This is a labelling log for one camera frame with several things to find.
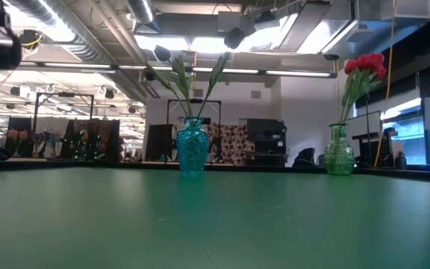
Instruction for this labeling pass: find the blue glass vase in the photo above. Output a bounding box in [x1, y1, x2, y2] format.
[175, 117, 211, 177]

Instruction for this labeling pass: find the black office chair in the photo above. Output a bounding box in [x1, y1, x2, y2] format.
[291, 146, 317, 169]

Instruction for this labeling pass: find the grey rectangular ceiling duct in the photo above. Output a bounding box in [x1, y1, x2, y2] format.
[134, 0, 358, 57]

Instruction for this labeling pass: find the black mesh stand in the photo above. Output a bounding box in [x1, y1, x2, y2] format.
[376, 127, 396, 167]

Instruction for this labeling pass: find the green table mat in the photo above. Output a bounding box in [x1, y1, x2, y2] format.
[0, 166, 430, 269]

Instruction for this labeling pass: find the ribbed silver air duct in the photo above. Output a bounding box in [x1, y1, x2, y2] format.
[9, 0, 147, 75]

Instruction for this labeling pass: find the black artificial tulip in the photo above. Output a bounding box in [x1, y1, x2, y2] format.
[196, 26, 246, 120]

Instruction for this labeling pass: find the black cabinet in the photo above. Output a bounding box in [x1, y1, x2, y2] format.
[245, 117, 288, 168]

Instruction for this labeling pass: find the green glass vase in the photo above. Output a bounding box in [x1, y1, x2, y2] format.
[323, 123, 356, 176]

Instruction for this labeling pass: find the long ceiling light bar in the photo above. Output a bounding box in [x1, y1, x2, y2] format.
[19, 60, 337, 78]

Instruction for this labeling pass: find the black metal gantry frame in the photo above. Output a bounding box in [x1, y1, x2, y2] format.
[33, 92, 96, 124]
[166, 98, 222, 126]

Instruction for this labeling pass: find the black upright panel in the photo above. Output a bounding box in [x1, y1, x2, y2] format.
[146, 123, 174, 162]

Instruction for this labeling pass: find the round silver air duct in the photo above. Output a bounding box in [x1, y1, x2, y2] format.
[126, 0, 157, 24]

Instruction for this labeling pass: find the whiteboard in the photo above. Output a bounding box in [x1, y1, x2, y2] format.
[345, 110, 383, 156]

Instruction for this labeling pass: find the red patterned backdrop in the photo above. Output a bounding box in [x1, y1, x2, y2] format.
[206, 123, 255, 166]

